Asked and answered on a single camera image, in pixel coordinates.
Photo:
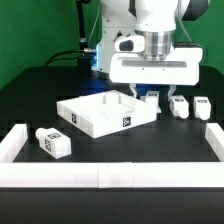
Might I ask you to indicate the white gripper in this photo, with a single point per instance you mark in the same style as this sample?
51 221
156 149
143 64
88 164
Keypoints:
179 68

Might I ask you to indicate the white U-shaped fence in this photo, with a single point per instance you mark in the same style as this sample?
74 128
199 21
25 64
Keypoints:
112 175

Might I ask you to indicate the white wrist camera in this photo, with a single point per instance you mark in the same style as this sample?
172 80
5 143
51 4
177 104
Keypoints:
132 43

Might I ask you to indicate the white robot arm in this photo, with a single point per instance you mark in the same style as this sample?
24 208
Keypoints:
155 20

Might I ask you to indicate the white square table top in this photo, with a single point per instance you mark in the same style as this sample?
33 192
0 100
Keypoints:
106 113

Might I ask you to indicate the black pole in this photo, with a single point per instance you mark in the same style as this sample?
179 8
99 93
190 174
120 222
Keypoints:
82 40

